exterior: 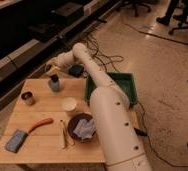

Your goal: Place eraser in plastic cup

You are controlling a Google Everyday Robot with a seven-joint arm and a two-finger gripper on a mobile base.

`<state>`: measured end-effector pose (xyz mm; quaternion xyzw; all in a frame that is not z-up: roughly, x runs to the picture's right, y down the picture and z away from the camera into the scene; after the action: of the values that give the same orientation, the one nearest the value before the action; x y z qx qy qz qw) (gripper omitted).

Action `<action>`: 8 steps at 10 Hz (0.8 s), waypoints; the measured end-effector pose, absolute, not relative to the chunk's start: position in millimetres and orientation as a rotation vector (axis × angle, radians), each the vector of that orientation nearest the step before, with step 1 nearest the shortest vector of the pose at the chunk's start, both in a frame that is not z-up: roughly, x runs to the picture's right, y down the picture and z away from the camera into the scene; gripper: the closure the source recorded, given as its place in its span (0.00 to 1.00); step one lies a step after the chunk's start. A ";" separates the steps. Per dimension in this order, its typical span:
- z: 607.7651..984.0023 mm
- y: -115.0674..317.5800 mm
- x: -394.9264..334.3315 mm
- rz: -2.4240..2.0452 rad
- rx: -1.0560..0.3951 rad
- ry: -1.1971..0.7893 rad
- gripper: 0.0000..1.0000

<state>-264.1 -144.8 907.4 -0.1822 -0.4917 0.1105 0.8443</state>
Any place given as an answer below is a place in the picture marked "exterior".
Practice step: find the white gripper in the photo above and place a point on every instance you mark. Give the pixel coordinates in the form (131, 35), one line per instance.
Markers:
(51, 69)

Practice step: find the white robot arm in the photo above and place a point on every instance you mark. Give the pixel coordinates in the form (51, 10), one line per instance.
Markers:
(109, 106)

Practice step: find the white plastic cup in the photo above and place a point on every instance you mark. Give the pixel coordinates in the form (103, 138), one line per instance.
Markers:
(69, 105)

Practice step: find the black power adapter box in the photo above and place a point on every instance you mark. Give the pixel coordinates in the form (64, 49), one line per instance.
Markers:
(76, 70)

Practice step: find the small metal can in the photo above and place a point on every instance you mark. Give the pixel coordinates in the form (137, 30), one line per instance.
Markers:
(28, 98)

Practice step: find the dark purple bowl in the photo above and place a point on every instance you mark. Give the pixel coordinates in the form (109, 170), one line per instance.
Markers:
(72, 124)

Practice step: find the black box on shelf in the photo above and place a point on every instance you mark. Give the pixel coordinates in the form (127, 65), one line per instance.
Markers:
(69, 11)

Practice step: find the blue crumpled cloth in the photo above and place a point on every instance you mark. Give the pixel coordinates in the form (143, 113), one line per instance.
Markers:
(85, 129)

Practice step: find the green plastic tray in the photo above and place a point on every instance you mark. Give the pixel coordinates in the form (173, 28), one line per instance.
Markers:
(124, 80)

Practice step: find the wooden stick tool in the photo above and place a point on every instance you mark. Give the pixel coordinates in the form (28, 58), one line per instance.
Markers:
(65, 141)

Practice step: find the black office chair base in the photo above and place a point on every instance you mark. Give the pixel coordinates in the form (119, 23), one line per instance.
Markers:
(134, 4)

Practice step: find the person leg with shoe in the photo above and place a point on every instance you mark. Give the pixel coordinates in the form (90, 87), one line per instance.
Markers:
(165, 20)

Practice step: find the black office chair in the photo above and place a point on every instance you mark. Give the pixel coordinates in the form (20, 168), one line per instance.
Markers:
(187, 20)

